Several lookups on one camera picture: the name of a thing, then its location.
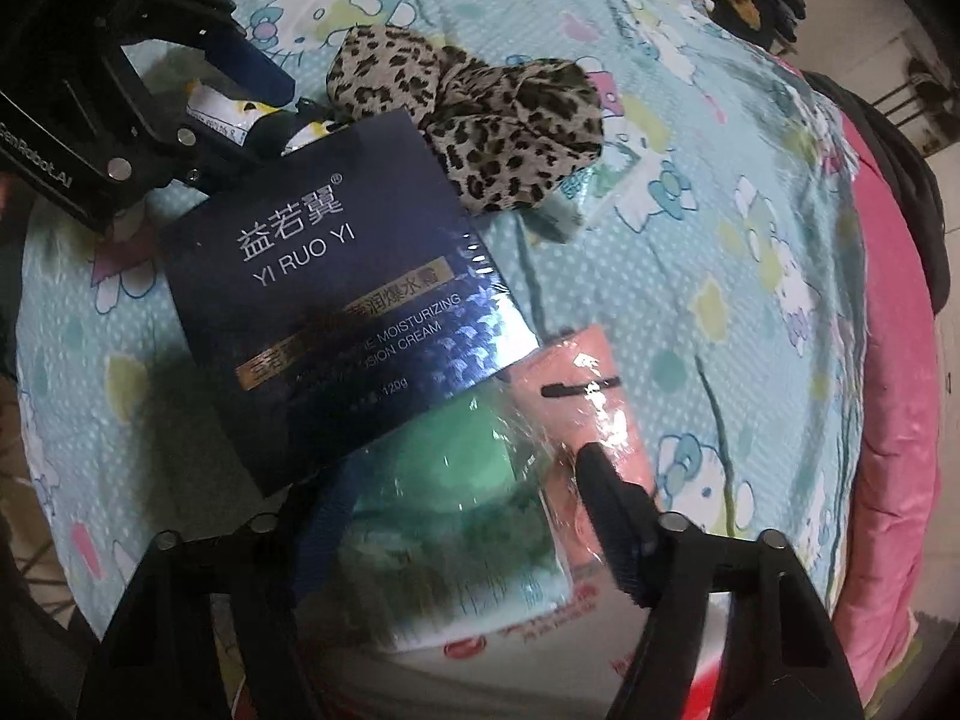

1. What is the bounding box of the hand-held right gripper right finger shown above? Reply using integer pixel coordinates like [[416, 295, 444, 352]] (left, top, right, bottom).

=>
[[572, 441, 867, 720]]

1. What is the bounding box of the leopard print scrunchie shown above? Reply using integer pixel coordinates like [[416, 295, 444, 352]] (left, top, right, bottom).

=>
[[326, 25, 607, 215]]

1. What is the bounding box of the green egg sponge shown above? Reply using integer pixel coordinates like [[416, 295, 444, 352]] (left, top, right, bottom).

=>
[[337, 390, 557, 565]]

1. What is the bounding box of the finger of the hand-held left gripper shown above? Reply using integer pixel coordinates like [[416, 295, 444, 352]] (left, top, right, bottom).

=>
[[111, 118, 340, 194], [118, 0, 296, 111]]

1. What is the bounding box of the green floral tissue packet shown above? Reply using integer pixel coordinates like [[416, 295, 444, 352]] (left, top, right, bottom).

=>
[[330, 510, 580, 653], [525, 141, 655, 242]]

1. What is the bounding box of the red tissue box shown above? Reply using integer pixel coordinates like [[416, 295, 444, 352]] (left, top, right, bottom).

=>
[[405, 577, 722, 720]]

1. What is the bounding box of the pink quilt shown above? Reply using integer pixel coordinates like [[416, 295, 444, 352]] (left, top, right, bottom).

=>
[[772, 52, 951, 713]]

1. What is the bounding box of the pink plastic packet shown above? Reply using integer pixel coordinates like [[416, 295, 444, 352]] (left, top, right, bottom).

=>
[[510, 324, 662, 567]]

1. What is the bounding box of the black jacket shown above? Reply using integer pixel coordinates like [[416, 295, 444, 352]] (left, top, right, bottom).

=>
[[806, 71, 947, 256]]

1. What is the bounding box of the dark blue cream box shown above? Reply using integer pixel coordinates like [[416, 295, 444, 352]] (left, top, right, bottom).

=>
[[160, 109, 541, 497]]

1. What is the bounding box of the cartoon cat printed blanket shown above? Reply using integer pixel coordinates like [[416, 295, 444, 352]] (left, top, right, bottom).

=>
[[19, 0, 871, 691]]

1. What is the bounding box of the white printed packet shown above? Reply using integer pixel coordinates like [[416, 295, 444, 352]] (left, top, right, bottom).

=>
[[184, 82, 332, 152]]

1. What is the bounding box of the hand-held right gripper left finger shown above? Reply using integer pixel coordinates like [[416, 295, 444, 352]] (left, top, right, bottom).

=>
[[94, 465, 362, 720]]

